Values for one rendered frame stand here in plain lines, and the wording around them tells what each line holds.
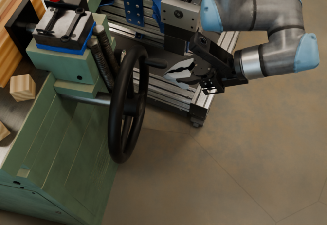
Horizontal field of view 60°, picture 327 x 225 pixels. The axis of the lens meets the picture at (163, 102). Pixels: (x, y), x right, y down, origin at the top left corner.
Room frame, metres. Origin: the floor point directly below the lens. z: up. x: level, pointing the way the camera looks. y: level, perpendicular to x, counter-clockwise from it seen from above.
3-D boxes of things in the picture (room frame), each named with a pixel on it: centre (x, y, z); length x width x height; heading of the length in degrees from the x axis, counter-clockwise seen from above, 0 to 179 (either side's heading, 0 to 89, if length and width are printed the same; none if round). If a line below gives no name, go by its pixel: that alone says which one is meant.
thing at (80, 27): (0.46, 0.21, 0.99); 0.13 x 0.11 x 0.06; 169
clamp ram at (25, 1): (0.47, 0.28, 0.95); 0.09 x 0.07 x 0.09; 169
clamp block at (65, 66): (0.46, 0.21, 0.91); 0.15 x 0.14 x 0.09; 169
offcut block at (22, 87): (0.34, 0.29, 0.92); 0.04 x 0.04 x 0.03; 13
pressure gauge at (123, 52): (0.64, 0.15, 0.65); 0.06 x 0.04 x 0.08; 169
